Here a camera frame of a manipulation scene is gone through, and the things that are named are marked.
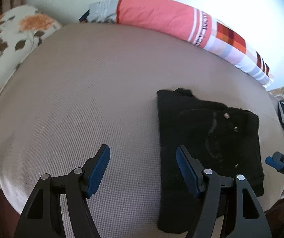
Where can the black pants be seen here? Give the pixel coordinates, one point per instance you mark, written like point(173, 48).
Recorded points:
point(224, 139)

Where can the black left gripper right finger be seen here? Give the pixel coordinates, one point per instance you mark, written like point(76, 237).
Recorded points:
point(244, 216)

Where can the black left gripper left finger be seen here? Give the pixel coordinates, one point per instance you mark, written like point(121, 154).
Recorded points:
point(42, 215)

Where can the pink checkered long pillow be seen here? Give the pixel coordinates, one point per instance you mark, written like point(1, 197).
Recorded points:
point(186, 23)

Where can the cardboard box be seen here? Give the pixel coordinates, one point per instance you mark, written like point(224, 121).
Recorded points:
point(277, 93)

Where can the white floral orange pillow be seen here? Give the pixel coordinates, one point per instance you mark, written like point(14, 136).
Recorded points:
point(22, 30)

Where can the beige bed mattress sheet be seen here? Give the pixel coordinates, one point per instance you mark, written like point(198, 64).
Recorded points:
point(92, 84)

